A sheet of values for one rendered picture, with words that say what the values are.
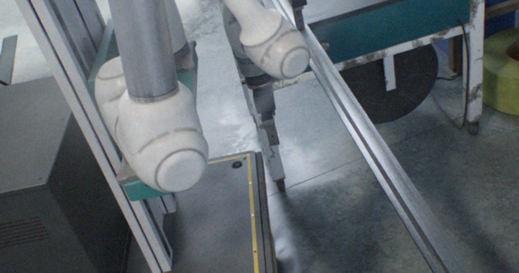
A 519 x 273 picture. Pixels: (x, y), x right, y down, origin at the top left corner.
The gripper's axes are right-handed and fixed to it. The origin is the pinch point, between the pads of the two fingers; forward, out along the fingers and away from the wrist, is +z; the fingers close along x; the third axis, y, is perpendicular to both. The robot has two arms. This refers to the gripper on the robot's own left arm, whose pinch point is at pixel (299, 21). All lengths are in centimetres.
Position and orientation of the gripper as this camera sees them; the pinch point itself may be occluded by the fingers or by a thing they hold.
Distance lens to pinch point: 200.2
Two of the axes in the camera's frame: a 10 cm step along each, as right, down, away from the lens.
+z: 2.2, 7.8, 5.9
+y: 9.6, -2.9, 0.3
